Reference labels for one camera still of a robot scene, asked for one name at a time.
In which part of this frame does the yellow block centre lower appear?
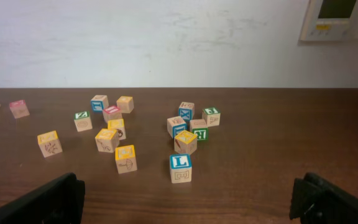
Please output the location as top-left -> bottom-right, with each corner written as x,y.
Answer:
95,129 -> 119,153

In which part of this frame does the yellow block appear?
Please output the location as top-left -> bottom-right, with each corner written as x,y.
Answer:
37,131 -> 63,157
95,129 -> 119,153
116,96 -> 134,113
108,118 -> 126,140
115,144 -> 137,174
174,130 -> 198,155

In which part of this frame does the blue picture block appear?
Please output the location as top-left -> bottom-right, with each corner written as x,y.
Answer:
90,95 -> 109,112
178,102 -> 195,121

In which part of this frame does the green J block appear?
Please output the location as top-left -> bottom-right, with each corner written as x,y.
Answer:
202,107 -> 221,127

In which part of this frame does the red I block right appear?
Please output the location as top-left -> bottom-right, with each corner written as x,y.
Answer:
103,105 -> 122,123

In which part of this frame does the yellow block centre left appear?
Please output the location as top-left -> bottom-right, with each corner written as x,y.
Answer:
37,131 -> 63,157

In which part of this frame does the green sided wooden block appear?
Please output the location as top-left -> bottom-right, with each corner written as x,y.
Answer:
190,119 -> 209,141

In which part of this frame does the yellow block lower right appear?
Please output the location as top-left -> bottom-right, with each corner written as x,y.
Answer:
115,144 -> 137,174

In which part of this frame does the blue sided wooden block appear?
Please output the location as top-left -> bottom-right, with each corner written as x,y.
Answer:
167,116 -> 187,138

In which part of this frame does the white wall panel device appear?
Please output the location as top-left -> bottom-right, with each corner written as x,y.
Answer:
299,0 -> 358,42

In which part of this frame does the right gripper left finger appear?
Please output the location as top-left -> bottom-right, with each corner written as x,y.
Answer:
0,172 -> 85,223

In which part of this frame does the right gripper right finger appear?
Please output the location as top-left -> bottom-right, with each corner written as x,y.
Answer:
289,172 -> 358,224

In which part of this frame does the yellow block centre upper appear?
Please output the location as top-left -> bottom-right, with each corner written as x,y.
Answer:
108,118 -> 126,140

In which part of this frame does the blue picture block right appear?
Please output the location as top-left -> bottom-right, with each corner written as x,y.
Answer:
178,102 -> 195,121

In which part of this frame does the yellow block top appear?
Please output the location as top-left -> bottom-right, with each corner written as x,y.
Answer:
116,96 -> 134,113

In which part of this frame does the green Z block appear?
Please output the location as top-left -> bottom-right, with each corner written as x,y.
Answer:
74,111 -> 93,132

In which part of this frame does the blue L block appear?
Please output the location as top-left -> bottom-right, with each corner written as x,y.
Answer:
169,154 -> 192,184

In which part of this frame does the red Q block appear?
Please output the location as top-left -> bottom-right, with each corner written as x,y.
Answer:
9,100 -> 30,119

